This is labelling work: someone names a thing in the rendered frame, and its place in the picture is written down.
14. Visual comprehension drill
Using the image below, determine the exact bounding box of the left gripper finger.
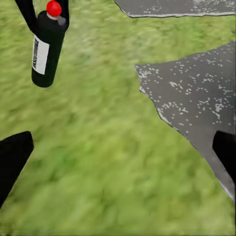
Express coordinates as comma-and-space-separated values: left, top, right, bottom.
55, 0, 70, 31
15, 0, 40, 36

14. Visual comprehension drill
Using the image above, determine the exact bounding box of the insectifuge atomizer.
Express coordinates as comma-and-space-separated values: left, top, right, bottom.
31, 0, 67, 88

